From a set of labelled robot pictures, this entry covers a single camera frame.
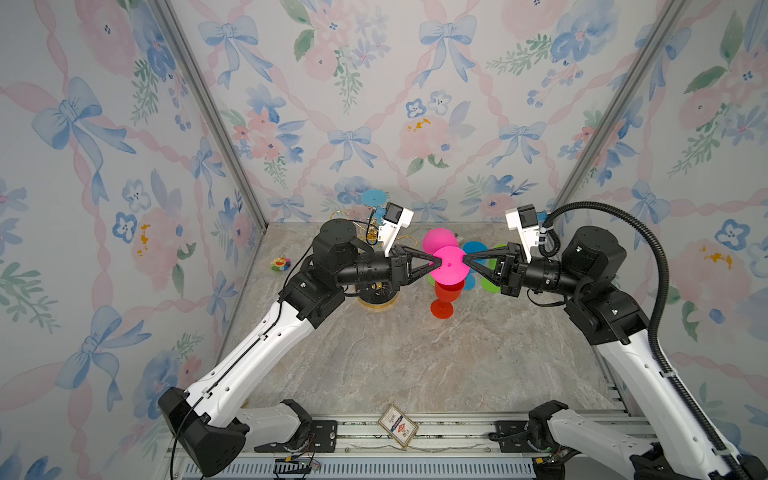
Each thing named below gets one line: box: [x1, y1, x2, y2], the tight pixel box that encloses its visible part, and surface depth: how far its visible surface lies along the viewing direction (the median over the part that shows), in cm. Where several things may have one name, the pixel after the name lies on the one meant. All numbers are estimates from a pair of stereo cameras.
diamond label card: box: [378, 404, 419, 448], surface depth 76 cm
